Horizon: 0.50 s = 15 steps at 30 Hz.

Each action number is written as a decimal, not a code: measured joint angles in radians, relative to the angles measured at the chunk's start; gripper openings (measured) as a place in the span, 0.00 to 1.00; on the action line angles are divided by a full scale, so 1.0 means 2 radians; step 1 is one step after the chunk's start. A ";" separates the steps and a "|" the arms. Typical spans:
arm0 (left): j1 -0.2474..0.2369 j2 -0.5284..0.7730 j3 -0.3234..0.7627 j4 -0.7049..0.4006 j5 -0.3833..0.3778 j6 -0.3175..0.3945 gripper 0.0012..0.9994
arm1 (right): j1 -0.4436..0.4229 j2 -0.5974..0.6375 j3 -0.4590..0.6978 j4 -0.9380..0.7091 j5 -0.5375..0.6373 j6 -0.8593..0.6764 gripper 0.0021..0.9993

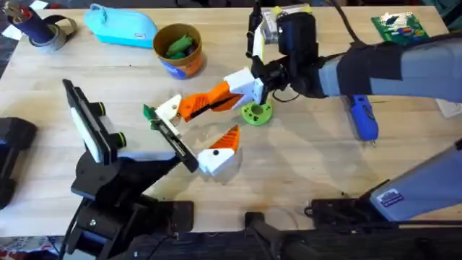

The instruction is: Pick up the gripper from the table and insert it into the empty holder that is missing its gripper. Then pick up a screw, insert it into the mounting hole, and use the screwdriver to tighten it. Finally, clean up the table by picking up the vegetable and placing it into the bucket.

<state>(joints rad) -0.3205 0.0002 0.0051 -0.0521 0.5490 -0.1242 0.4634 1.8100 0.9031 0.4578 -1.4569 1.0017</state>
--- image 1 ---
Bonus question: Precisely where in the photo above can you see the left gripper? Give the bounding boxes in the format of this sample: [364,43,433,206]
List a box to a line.
[71,94,242,204]

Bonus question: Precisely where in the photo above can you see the blue electric screwdriver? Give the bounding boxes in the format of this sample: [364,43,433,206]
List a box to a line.
[341,94,380,146]

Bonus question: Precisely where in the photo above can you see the green disc with holes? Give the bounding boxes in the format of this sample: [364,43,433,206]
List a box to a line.
[240,100,274,127]

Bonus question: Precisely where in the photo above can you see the right wrist upright plate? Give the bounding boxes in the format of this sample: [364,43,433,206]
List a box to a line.
[246,0,267,61]

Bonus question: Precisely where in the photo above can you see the wrist upright plate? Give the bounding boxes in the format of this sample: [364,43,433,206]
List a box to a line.
[61,78,111,165]
[246,0,267,61]

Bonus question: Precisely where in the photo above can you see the orange tub with toys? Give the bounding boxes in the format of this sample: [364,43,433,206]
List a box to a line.
[152,23,206,81]

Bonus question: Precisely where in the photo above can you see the clear plastic box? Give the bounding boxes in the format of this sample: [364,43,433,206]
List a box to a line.
[260,3,313,45]

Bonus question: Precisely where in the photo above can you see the left wrist upright plate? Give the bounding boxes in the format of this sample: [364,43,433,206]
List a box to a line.
[61,78,111,165]

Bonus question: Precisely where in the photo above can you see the turquoise zip pouch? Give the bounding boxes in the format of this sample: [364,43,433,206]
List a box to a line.
[84,3,159,50]

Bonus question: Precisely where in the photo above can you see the grey tape roll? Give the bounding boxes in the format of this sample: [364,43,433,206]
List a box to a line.
[29,14,79,54]

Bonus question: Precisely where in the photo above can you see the green board with blocks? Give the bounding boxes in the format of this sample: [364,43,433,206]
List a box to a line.
[370,11,431,46]

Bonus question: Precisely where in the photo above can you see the black box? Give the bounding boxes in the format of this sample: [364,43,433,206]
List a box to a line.
[0,116,38,211]

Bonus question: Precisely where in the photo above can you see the dark blue cylinder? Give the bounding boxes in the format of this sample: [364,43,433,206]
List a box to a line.
[2,1,56,45]

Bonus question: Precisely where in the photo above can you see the white paper sheet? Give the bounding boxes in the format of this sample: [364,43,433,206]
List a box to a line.
[1,24,23,41]
[434,97,462,120]

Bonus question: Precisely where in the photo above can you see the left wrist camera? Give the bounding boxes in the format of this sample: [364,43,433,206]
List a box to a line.
[89,102,128,150]

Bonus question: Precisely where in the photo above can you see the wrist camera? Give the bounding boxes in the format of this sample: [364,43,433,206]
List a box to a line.
[276,12,319,59]
[89,102,128,150]

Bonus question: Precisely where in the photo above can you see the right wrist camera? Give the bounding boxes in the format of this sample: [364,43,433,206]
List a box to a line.
[276,12,319,59]

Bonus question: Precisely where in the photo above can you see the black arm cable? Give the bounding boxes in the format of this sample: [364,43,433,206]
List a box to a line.
[323,0,364,47]

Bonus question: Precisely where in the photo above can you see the black rail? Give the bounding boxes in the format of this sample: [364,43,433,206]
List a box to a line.
[122,211,462,260]

